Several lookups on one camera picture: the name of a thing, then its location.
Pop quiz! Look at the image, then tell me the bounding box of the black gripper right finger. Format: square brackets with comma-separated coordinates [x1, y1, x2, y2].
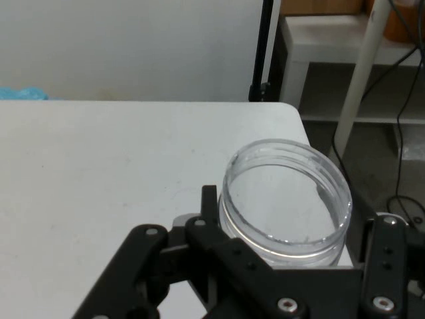
[350, 189, 425, 319]

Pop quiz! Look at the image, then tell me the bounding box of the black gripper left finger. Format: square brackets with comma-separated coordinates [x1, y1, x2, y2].
[71, 185, 309, 319]

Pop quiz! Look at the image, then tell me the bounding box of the clear plastic jar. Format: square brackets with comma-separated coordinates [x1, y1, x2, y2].
[218, 138, 353, 268]

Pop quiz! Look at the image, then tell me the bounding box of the cyan foam mat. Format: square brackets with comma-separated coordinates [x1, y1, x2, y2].
[0, 86, 49, 102]

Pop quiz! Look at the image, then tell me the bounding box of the white side table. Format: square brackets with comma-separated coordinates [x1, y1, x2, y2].
[278, 15, 425, 160]

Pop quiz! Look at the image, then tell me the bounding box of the orange brown box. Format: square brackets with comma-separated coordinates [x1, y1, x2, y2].
[383, 0, 425, 43]

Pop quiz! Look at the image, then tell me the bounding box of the black tripod stand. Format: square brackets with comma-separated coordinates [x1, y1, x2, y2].
[248, 0, 276, 102]

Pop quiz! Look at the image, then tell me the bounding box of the black hanging cable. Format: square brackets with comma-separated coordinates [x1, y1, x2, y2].
[386, 43, 425, 230]

